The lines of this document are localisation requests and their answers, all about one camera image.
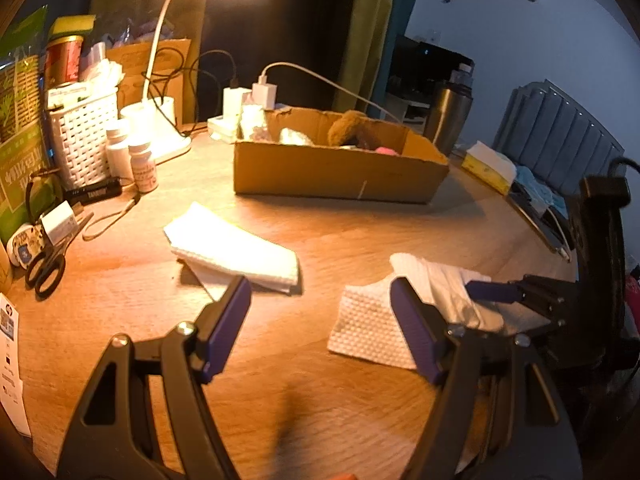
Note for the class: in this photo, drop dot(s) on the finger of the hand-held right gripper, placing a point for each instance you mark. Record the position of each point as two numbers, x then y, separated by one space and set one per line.
492 291

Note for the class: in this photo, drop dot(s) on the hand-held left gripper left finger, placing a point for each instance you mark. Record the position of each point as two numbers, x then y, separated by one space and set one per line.
225 330

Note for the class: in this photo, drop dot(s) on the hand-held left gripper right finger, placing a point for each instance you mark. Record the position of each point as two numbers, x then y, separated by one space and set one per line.
415 330

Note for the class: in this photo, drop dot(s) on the white textured cloth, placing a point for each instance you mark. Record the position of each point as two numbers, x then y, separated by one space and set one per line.
370 320

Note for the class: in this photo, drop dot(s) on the white paper towel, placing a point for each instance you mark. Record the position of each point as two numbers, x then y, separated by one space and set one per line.
230 250

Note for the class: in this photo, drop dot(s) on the pink scrunchie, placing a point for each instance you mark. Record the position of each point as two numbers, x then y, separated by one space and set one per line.
386 150

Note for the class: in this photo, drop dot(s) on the cardboard box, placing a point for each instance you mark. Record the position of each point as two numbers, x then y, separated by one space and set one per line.
320 175

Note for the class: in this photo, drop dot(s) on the white socks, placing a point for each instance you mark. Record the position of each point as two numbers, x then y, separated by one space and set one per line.
295 136

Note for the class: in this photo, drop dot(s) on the brown plush toy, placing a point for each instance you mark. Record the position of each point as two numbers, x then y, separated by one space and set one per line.
347 127

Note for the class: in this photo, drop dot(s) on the black tablet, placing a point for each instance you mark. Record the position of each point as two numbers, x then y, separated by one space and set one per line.
535 220

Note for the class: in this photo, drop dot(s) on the light blue bedding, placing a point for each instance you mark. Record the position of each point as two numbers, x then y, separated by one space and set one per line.
540 185

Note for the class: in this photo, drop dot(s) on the yellow tissue box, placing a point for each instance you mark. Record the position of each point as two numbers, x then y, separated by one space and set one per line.
487 165

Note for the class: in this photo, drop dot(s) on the grey padded headboard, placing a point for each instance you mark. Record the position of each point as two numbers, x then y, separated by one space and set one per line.
560 135

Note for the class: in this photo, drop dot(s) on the steel tumbler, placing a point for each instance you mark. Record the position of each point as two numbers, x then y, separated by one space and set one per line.
447 120

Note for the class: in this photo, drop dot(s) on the white pill bottle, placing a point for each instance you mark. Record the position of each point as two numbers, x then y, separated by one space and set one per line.
144 170
119 155

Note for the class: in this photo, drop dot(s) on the black scissors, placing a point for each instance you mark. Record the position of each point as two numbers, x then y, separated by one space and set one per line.
62 245

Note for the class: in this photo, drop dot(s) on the black flashlight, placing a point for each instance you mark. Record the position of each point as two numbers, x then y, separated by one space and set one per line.
95 192

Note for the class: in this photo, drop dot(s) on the white computer desk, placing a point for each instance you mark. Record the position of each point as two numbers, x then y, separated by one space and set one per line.
412 110

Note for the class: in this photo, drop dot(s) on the white power adapter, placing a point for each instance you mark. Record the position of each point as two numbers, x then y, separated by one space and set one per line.
59 221

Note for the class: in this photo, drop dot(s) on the white desk lamp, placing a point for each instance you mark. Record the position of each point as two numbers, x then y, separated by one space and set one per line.
160 130

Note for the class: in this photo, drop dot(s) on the white printed card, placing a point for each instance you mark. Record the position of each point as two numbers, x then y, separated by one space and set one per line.
11 360

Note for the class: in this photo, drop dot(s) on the printed round case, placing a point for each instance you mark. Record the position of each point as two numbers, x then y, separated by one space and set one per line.
25 247

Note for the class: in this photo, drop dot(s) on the clear plastic water bottle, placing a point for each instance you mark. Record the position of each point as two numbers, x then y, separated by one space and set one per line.
462 74

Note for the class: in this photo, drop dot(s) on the white charger plug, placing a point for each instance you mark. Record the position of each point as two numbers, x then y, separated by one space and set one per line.
235 105
264 92

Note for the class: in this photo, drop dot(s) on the black computer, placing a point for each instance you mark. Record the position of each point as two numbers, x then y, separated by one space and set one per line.
425 60

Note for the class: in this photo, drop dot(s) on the white woven basket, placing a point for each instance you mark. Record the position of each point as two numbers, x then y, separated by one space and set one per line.
82 135

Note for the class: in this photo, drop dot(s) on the brown paper bag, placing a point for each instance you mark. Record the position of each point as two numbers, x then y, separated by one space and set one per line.
127 67

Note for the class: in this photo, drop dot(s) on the narrow teal curtain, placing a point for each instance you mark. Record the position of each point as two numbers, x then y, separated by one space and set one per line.
402 10

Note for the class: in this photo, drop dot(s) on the narrow yellow curtain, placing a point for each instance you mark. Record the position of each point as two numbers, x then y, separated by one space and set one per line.
365 20

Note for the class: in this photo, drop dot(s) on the red jar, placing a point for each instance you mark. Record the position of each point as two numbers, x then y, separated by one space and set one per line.
62 60

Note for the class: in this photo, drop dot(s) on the clear plastic bag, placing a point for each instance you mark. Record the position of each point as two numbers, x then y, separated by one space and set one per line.
115 30

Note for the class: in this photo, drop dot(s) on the dark glass window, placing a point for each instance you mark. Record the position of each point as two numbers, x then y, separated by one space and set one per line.
300 10

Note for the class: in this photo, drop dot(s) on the yellow sponge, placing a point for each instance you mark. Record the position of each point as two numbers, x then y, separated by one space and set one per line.
75 25

